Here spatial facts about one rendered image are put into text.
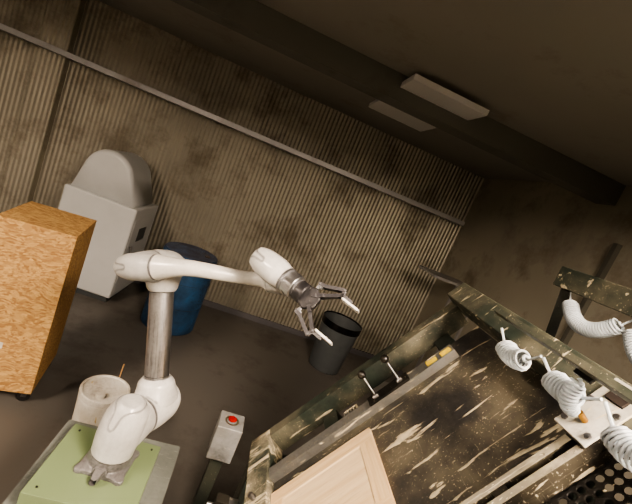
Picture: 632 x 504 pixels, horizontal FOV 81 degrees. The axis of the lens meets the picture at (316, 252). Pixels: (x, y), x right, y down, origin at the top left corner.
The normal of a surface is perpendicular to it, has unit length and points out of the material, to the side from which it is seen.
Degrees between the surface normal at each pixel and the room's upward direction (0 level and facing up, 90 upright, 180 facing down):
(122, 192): 90
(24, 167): 90
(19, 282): 90
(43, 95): 90
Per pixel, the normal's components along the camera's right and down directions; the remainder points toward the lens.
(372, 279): 0.12, 0.22
